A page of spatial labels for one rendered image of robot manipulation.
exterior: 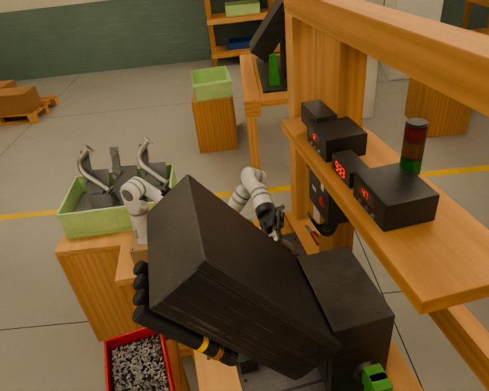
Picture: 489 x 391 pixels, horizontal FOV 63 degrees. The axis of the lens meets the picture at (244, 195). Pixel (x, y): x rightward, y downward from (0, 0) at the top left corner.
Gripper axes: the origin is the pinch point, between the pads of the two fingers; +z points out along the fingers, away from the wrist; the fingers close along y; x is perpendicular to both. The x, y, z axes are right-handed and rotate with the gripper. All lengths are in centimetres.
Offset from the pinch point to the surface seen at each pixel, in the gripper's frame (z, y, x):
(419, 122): 14, 61, -17
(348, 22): -19, 64, -27
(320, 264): 16.5, 10.7, 3.3
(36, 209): -219, -260, -3
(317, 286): 24.7, 9.4, -1.3
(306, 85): -57, 35, 8
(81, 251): -61, -108, -22
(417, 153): 18, 56, -14
